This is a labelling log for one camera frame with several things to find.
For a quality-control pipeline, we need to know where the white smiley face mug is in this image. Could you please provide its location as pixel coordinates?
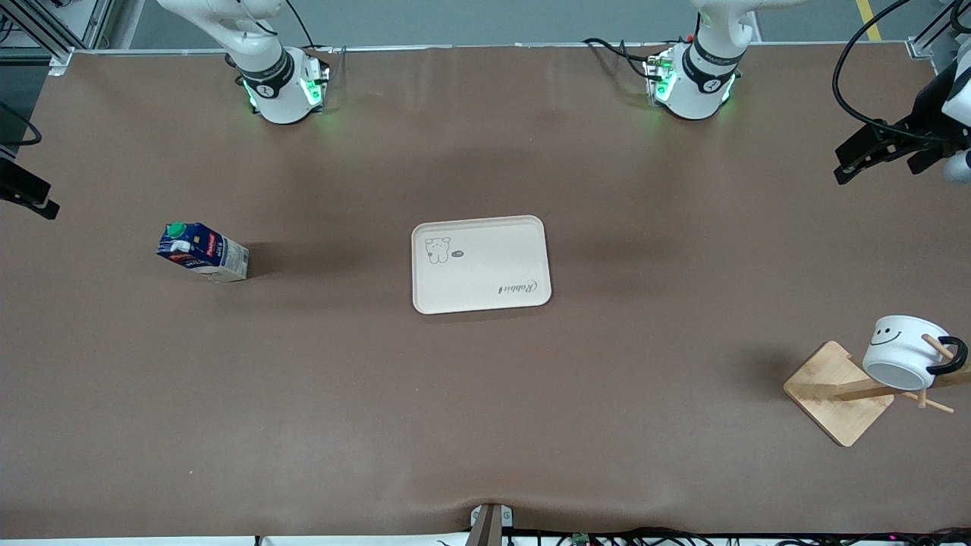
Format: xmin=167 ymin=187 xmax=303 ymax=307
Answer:
xmin=863 ymin=315 xmax=969 ymax=392

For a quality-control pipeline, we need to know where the blue Pascual milk carton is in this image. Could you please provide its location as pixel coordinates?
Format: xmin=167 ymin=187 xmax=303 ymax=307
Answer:
xmin=157 ymin=221 xmax=250 ymax=284

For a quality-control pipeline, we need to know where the cream Rabbit print tray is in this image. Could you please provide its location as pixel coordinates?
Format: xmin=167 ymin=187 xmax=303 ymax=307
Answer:
xmin=411 ymin=215 xmax=552 ymax=315

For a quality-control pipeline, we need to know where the wooden mug rack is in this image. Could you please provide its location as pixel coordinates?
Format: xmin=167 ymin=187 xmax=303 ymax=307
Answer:
xmin=784 ymin=334 xmax=971 ymax=448

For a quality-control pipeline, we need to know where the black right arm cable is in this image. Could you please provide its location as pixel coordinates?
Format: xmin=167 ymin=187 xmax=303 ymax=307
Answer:
xmin=0 ymin=102 xmax=42 ymax=146

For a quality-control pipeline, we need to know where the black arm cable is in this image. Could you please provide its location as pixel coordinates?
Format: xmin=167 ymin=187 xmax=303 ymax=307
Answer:
xmin=0 ymin=102 xmax=42 ymax=146
xmin=831 ymin=0 xmax=960 ymax=143

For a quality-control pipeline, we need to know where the aluminium frame profile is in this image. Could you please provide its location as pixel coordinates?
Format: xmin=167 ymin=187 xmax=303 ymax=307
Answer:
xmin=907 ymin=0 xmax=971 ymax=60
xmin=0 ymin=0 xmax=115 ymax=77

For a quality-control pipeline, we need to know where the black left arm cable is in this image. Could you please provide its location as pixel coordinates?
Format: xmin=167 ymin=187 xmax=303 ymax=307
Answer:
xmin=831 ymin=0 xmax=960 ymax=143

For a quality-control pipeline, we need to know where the black base power cable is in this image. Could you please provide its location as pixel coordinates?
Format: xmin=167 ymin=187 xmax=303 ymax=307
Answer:
xmin=284 ymin=0 xmax=318 ymax=49
xmin=583 ymin=36 xmax=655 ymax=80

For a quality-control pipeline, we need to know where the metal table edge bracket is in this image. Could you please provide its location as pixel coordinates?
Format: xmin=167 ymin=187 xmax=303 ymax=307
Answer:
xmin=469 ymin=504 xmax=514 ymax=546

